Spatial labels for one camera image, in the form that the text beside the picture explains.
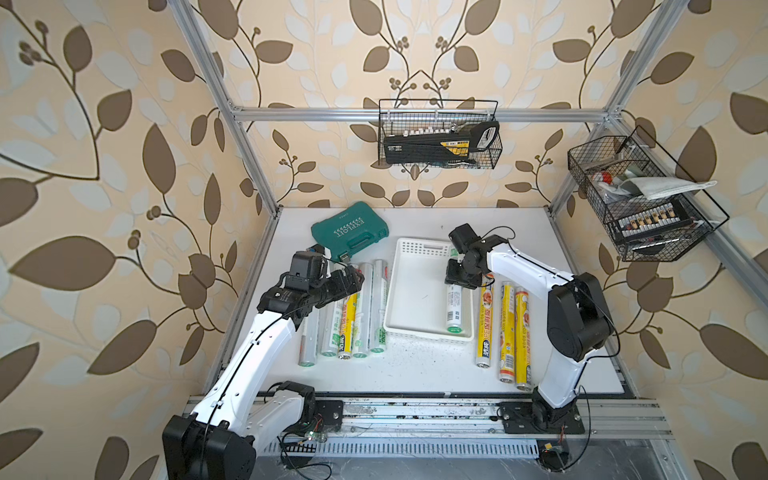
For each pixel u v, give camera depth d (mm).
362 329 861
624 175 770
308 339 833
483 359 806
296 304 532
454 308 825
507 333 852
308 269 589
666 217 654
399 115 910
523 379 772
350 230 1083
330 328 857
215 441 369
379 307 889
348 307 910
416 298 968
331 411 755
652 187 634
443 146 823
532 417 672
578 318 486
